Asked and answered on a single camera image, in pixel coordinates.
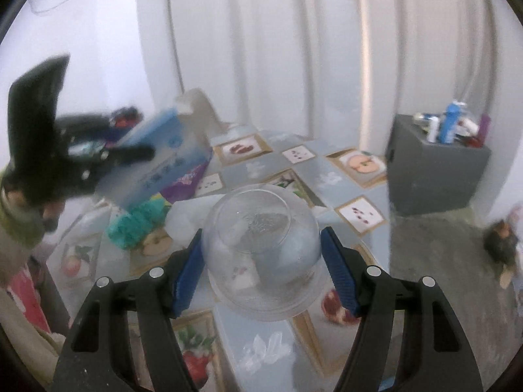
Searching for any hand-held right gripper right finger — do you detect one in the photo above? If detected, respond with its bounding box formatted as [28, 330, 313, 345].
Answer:
[320, 225, 485, 392]

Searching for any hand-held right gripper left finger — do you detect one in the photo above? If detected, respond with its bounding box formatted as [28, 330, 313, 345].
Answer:
[51, 228, 205, 392]

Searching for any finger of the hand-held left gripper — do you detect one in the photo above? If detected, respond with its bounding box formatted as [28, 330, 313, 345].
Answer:
[61, 145, 156, 197]
[57, 108, 142, 141]

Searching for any blue and white box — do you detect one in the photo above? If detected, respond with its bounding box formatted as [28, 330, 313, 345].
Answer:
[96, 88, 229, 209]

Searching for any clear plastic cup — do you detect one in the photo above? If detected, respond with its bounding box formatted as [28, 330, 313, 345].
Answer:
[201, 184, 331, 321]

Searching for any person's left hand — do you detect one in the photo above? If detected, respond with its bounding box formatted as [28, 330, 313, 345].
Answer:
[6, 190, 62, 233]

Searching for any crumpled white tissue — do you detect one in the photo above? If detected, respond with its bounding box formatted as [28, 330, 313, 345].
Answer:
[165, 196, 229, 246]

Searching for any purple and yellow snack bag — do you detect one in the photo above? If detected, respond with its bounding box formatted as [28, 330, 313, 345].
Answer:
[161, 159, 213, 205]

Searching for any green crumpled tissue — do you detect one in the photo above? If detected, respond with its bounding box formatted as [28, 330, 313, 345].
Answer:
[107, 198, 171, 251]

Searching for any fruit print tablecloth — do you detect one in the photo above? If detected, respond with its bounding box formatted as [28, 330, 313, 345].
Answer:
[47, 128, 393, 392]

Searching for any grey cabinet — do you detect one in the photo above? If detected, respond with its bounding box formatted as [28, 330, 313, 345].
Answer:
[386, 114, 491, 217]

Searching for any brown plush toy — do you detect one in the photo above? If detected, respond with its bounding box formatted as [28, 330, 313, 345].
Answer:
[484, 206, 523, 290]

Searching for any blue pump bottle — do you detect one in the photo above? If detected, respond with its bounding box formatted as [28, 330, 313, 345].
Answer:
[439, 100, 462, 144]

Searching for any white curtain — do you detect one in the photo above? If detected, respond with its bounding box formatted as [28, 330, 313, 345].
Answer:
[135, 0, 523, 221]

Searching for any purple box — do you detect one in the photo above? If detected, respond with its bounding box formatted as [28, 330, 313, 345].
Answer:
[478, 113, 491, 145]

